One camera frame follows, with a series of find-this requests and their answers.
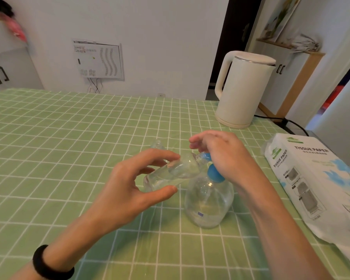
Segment wooden top white cabinet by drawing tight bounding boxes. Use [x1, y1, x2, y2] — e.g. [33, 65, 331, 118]
[0, 19, 44, 91]

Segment person's left hand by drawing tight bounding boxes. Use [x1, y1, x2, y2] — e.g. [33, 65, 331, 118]
[87, 148, 181, 235]

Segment crumpled grey paper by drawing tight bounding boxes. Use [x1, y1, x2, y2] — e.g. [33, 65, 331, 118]
[290, 34, 321, 53]

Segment white door wooden side cabinet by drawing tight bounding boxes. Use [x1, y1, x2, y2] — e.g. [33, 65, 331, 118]
[256, 37, 326, 119]

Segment cream electric kettle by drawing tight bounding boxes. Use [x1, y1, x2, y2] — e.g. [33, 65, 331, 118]
[214, 50, 277, 129]

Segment large clear bottle blue pump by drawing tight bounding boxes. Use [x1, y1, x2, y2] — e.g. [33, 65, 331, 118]
[184, 153, 235, 229]

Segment white tissue paper pack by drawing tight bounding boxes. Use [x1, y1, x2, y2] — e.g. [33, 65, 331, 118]
[263, 132, 350, 266]

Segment person's right hand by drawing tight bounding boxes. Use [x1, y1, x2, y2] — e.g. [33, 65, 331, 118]
[189, 130, 269, 190]

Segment white wall panel cover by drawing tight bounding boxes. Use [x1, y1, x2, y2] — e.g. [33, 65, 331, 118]
[72, 39, 125, 81]

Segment pink hanging item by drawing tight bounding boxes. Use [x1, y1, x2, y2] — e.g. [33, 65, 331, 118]
[0, 11, 28, 43]

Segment leaning framed picture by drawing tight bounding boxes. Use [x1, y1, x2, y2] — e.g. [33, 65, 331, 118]
[260, 0, 303, 42]

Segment black power cable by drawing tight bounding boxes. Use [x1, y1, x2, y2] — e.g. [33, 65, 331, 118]
[254, 115, 309, 137]

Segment black wrist band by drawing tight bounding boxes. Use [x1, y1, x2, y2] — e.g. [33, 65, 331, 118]
[32, 245, 75, 280]

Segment person's right forearm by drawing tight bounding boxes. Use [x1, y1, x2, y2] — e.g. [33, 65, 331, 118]
[241, 177, 333, 280]

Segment person's left forearm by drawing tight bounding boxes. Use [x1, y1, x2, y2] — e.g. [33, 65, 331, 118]
[10, 214, 117, 280]

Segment thin loose wall wires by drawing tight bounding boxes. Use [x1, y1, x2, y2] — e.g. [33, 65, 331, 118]
[87, 78, 103, 94]

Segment green checked tablecloth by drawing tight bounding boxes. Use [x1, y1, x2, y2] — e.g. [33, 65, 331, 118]
[0, 89, 350, 280]

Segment red object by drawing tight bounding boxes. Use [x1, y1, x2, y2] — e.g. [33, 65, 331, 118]
[321, 86, 345, 110]

